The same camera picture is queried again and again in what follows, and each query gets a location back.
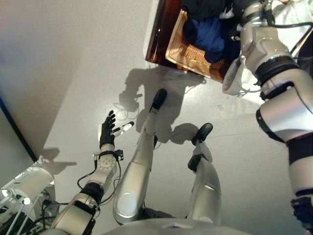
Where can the black garment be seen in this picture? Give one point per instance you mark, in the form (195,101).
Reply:
(203,7)

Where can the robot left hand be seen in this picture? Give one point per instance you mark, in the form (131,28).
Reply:
(106,137)

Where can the white equipment stand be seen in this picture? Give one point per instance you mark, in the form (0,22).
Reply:
(29,178)

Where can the white garment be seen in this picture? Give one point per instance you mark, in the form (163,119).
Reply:
(234,78)

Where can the silver robot left leg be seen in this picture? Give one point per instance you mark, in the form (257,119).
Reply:
(137,166)

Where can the silver robot leg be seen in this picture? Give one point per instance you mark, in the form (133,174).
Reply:
(137,166)
(205,181)

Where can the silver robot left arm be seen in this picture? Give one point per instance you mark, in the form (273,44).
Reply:
(105,166)

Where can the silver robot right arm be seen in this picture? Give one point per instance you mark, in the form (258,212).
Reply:
(281,117)

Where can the blue garment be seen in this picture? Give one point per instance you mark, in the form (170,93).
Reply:
(207,36)

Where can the dark brown wooden stool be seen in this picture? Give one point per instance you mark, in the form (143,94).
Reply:
(159,36)

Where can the wicker laundry basket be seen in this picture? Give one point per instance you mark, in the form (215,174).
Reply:
(193,54)

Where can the silver robot right leg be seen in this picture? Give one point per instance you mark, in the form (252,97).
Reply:
(205,181)

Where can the grey robot torso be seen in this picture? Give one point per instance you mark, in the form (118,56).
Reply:
(176,228)

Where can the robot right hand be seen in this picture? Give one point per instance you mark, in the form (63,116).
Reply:
(232,11)

